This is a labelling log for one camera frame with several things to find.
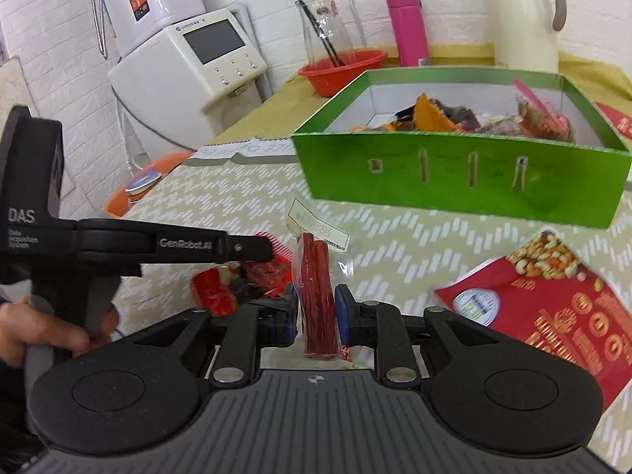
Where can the glass pitcher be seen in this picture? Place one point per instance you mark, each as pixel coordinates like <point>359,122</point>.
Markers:
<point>326,24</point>

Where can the red snack packet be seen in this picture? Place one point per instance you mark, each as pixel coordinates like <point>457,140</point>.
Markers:
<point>217,291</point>

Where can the round metal lid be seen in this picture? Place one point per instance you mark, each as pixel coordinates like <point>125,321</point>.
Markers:
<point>143,182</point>

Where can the black drinking straw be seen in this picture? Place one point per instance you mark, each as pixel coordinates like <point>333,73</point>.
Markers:
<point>311,15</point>

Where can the white water dispenser with screen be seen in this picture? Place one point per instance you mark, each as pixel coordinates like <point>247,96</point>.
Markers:
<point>173,89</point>

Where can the orange plastic basin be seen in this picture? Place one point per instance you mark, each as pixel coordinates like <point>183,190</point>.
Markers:
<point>168,163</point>

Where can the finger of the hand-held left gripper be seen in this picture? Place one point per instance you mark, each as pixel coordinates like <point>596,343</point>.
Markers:
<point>187,244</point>

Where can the cream thermal carafe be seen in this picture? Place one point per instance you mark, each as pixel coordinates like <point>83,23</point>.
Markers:
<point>523,19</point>

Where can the zigzag patterned table mat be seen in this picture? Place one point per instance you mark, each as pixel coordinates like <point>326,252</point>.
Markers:
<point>395,256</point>

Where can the pink thermos bottle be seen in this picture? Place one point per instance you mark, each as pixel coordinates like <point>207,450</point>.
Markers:
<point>407,24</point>

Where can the yellow tablecloth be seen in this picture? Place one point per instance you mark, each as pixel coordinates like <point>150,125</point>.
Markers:
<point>266,113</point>

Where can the green cardboard box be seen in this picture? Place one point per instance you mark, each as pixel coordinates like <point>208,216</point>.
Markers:
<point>444,182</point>

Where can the orange snack packet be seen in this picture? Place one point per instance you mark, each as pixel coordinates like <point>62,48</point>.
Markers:
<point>432,113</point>

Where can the large red nut packet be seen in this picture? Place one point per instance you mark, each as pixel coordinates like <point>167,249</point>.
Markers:
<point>553,316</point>

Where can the red sausage stick packet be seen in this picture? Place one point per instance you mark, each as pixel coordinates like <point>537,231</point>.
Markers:
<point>316,281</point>

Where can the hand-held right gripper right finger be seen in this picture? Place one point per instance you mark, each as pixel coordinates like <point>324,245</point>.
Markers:
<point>343,316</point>

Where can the dark brown snack packet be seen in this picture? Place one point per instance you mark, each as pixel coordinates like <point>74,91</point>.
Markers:
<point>464,118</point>

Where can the person's left hand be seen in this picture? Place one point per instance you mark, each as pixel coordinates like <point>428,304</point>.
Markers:
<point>29,326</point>

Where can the flat red packet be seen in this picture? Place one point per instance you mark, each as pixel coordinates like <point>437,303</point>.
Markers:
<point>617,118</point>

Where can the orange plastic basket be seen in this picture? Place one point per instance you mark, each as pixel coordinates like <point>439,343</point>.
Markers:
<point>340,79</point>

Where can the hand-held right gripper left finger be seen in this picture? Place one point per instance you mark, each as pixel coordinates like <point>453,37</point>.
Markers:
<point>289,318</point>

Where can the pink clear snack packet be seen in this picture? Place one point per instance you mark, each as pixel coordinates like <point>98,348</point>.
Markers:
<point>540,113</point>

